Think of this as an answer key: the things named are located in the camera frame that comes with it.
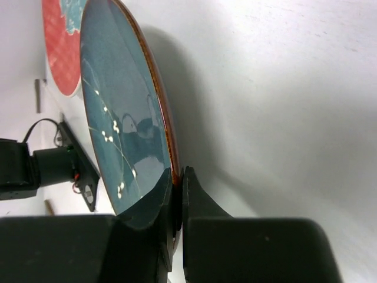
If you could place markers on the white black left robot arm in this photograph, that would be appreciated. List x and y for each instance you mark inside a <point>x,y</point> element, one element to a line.
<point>23,173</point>

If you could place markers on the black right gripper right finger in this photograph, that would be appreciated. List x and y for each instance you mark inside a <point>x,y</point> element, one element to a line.
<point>220,248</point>

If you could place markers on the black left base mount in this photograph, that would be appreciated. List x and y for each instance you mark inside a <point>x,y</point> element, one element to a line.
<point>79,165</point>

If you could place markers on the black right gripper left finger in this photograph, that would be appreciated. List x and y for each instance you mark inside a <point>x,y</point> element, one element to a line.
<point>134,246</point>

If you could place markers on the teal round floral plate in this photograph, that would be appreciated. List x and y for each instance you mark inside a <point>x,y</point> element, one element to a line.
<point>126,105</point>

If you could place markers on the red teal round plate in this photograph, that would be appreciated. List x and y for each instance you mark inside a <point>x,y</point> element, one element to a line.
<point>62,26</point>

